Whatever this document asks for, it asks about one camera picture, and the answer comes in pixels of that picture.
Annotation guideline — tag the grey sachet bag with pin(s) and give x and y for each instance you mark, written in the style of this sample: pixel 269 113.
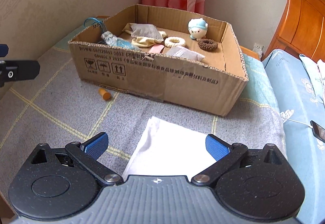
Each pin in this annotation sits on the grey sachet bag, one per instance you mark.
pixel 182 52
pixel 146 32

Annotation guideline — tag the small orange cone object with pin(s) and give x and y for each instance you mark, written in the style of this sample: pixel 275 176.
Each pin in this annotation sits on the small orange cone object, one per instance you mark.
pixel 105 94

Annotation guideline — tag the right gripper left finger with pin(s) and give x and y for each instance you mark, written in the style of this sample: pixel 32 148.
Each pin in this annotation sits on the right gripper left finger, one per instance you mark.
pixel 57 183

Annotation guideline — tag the brown cardboard box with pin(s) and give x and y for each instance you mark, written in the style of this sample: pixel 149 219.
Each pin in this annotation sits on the brown cardboard box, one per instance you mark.
pixel 212 85

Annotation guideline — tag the blue white plush toy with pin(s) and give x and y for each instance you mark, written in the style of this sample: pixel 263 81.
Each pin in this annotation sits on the blue white plush toy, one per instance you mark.
pixel 197 28

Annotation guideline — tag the white cloth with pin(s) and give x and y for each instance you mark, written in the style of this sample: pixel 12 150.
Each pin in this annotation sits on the white cloth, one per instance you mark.
pixel 167 149

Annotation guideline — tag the yellow folded cloth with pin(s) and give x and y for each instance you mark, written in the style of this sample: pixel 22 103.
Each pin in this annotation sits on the yellow folded cloth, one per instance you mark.
pixel 128 30

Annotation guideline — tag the blue floral pillowcase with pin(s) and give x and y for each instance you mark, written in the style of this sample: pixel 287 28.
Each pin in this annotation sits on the blue floral pillowcase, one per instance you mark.
pixel 315 70

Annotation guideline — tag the brown knitted hair scrunchie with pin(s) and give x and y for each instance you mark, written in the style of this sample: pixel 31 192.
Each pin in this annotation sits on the brown knitted hair scrunchie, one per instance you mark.
pixel 207 45

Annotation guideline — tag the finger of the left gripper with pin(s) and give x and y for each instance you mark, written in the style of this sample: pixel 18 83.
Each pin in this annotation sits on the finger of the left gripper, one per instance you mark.
pixel 3 50
pixel 13 71

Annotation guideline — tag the light blue bed sheet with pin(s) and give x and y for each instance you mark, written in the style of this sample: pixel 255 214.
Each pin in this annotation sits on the light blue bed sheet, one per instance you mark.
pixel 298 106

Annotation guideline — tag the pink silicone piece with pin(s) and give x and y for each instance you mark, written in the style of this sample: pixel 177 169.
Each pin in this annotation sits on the pink silicone piece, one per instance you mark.
pixel 158 48

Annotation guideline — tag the blue embroidered sachet pouch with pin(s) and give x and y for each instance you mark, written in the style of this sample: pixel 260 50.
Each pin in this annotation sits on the blue embroidered sachet pouch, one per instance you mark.
pixel 113 40

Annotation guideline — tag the orange wooden headboard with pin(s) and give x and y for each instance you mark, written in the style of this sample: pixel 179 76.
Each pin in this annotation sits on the orange wooden headboard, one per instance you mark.
pixel 300 30

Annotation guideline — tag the white wall socket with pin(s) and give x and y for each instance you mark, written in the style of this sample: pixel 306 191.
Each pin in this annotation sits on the white wall socket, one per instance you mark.
pixel 258 49

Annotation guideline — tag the black smartphone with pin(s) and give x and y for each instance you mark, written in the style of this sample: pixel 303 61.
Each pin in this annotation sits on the black smartphone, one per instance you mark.
pixel 318 131

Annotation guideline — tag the grey green checked blanket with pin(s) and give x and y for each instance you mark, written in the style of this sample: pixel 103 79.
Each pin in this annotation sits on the grey green checked blanket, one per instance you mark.
pixel 58 108

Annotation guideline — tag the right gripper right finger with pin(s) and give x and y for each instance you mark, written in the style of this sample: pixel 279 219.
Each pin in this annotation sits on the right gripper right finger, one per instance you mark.
pixel 255 184

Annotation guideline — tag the cream knitted hair scrunchie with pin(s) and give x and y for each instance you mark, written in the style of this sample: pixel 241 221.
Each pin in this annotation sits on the cream knitted hair scrunchie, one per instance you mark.
pixel 174 41

